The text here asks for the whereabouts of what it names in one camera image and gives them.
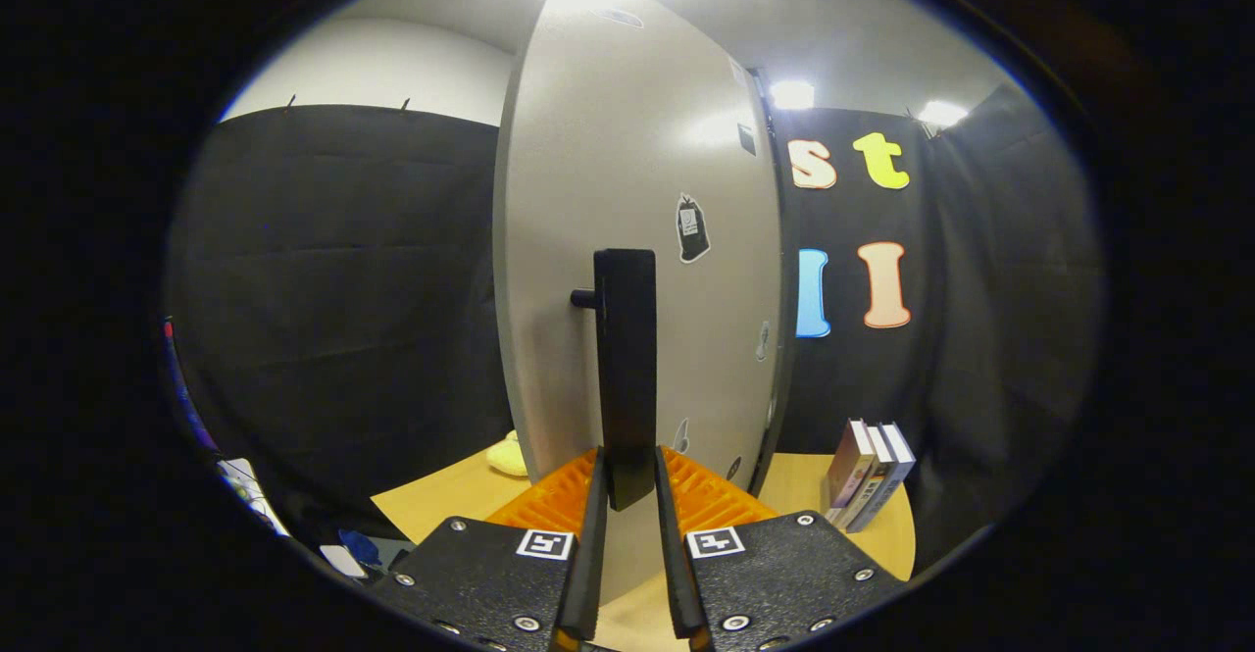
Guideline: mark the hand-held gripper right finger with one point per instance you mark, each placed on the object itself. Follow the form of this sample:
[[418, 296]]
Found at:
[[775, 574]]

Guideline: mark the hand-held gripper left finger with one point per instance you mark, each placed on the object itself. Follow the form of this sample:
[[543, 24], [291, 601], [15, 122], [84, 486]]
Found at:
[[490, 583]]

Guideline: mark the pale yellow soft object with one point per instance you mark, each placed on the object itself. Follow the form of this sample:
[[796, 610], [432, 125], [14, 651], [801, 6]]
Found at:
[[508, 456]]

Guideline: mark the small blue object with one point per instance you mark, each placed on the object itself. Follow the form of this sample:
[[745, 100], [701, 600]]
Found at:
[[361, 546]]

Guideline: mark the white spine book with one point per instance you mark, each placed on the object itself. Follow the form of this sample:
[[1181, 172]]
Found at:
[[876, 476]]

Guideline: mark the small white card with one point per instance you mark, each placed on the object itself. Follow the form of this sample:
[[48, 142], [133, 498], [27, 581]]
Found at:
[[343, 561]]

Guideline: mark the blue grey book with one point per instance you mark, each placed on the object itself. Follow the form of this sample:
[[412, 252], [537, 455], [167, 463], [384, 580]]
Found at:
[[897, 466]]

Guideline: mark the dark grey cabinet body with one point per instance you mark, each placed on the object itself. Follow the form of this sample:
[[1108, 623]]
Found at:
[[775, 407]]

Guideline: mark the white printed sheet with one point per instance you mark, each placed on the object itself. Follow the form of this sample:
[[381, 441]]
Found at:
[[250, 495]]

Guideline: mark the black backdrop cloth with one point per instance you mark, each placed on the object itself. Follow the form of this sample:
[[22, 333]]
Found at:
[[343, 289]]

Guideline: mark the small ceiling light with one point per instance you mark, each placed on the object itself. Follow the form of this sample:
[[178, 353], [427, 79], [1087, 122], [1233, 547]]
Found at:
[[792, 94]]

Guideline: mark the long ceiling light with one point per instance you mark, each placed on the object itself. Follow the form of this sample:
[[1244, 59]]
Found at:
[[941, 113]]

